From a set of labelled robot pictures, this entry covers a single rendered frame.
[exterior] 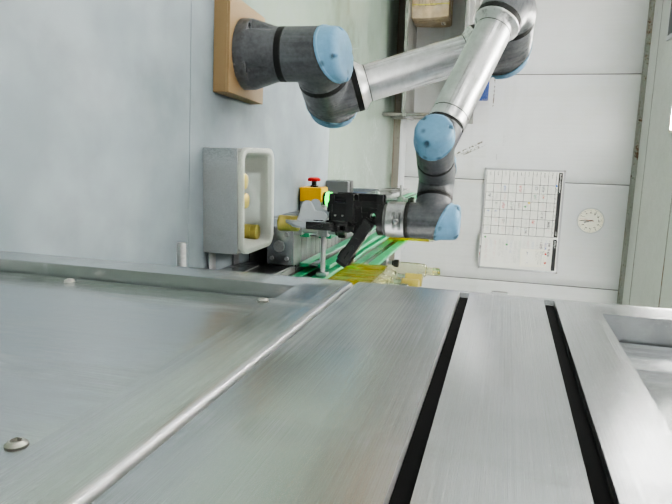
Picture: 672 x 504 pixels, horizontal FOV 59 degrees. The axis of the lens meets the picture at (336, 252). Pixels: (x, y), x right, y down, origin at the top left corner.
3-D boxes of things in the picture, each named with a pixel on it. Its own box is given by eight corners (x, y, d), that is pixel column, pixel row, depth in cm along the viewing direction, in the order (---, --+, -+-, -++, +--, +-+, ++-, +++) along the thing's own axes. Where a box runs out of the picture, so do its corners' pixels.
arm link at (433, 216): (462, 211, 126) (458, 248, 123) (410, 209, 129) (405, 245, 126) (461, 193, 119) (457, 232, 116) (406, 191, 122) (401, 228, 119)
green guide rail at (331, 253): (298, 266, 146) (330, 269, 144) (299, 262, 146) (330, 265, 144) (410, 208, 312) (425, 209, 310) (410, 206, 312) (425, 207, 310)
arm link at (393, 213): (407, 236, 128) (401, 240, 120) (386, 234, 129) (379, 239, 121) (409, 201, 127) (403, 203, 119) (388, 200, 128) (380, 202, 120)
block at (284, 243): (265, 264, 144) (292, 267, 142) (265, 225, 142) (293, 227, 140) (270, 262, 147) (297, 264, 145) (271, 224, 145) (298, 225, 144)
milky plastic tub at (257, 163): (205, 253, 127) (242, 256, 124) (204, 146, 123) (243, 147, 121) (240, 242, 143) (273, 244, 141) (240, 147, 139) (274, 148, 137)
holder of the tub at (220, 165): (203, 277, 128) (237, 280, 126) (202, 147, 123) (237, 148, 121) (238, 263, 144) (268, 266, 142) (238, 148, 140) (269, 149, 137)
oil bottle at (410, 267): (370, 274, 231) (438, 279, 224) (371, 259, 230) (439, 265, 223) (373, 273, 236) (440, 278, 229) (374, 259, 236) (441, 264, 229)
